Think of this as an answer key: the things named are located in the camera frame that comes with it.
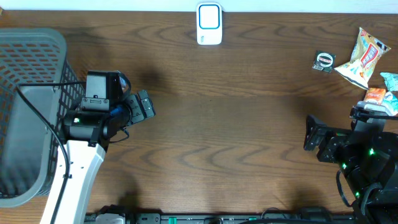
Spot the white barcode scanner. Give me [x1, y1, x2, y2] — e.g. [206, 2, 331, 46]
[196, 2, 223, 45]

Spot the mint green pack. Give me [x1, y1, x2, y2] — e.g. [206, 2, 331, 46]
[380, 72, 398, 91]

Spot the yellow snack bag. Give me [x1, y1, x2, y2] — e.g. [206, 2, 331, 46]
[334, 27, 391, 90]

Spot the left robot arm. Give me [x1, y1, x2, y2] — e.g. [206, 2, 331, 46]
[41, 70, 155, 223]

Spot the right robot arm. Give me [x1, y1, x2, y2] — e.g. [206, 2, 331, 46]
[303, 115, 397, 223]

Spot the grey plastic shopping basket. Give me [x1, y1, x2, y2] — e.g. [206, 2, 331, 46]
[1, 28, 85, 208]

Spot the teal small carton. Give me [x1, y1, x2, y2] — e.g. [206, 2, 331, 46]
[382, 91, 397, 116]

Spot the round tape roll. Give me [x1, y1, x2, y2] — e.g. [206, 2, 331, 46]
[312, 50, 336, 73]

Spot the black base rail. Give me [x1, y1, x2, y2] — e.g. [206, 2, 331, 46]
[83, 211, 355, 224]

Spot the orange small carton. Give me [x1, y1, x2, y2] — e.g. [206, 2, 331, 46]
[363, 88, 386, 105]

